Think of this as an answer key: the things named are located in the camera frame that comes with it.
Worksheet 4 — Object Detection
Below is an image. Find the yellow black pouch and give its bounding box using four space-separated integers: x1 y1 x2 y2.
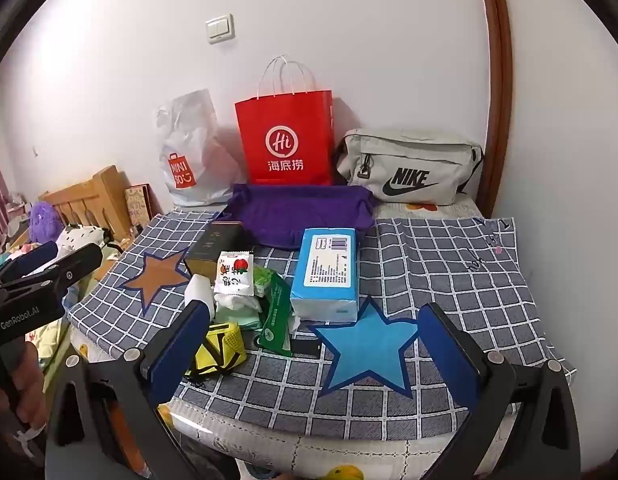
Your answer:
186 322 247 378

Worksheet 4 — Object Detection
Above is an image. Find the small white box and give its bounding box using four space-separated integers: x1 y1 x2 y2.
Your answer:
185 275 217 318

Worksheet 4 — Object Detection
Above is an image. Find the purple cloth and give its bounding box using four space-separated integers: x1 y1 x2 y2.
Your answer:
226 183 375 250

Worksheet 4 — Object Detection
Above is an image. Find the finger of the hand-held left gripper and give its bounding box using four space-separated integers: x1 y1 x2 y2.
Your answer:
0 241 58 282
16 243 104 301

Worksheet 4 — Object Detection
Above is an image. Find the blue tissue pack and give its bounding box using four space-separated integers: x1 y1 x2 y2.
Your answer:
290 227 361 322

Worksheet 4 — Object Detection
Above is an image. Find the white light switch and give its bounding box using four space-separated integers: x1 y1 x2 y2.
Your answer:
205 14 236 43

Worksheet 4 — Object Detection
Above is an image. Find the dark rectangular box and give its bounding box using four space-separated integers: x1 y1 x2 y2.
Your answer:
184 221 245 278

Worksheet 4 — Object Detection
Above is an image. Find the purple plush toy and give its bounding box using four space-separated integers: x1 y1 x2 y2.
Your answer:
29 201 64 243

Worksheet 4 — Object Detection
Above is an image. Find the red paper bag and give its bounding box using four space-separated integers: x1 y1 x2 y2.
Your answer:
234 56 336 187

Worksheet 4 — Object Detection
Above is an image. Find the light green tissue pack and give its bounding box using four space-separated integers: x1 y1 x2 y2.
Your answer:
211 307 262 332

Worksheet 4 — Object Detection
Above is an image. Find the brown patterned box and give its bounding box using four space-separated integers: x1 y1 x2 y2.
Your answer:
125 184 152 226

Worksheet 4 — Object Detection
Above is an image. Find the green wet wipes packet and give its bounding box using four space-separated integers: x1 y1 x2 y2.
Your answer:
259 272 302 358

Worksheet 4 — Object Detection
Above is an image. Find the grey waist bag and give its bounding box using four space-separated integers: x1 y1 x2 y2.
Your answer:
335 128 485 206

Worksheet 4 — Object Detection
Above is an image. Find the grey checked star blanket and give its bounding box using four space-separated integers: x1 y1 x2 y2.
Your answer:
69 207 572 441

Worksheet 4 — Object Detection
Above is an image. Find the black watch strap with holes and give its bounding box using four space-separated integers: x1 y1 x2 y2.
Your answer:
290 340 322 360

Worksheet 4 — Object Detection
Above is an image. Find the person's left hand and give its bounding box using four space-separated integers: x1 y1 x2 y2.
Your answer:
0 337 50 443

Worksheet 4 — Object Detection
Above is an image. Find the white dotted cloth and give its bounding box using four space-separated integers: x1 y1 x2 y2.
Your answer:
56 225 112 253

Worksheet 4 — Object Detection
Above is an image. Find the white tissue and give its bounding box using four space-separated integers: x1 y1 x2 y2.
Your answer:
214 292 264 313

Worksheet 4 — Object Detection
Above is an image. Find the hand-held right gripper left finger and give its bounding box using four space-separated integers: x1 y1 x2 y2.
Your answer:
45 300 240 480

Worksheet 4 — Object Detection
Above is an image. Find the brown wooden door frame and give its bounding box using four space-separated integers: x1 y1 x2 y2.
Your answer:
474 0 514 216

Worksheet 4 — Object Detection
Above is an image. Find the white snack packet red fruit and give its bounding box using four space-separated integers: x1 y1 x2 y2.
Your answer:
214 251 255 296

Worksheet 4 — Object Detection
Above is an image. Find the wooden headboard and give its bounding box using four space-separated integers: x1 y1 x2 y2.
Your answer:
39 166 150 241

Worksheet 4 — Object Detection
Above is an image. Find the white wrist cord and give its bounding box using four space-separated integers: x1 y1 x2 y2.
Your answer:
14 422 47 453

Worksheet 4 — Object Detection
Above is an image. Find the white plastic shopping bag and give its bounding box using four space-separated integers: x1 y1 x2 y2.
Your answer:
155 89 240 208

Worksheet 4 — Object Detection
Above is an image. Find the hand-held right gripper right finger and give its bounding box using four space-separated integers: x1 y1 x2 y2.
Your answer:
416 302 582 480

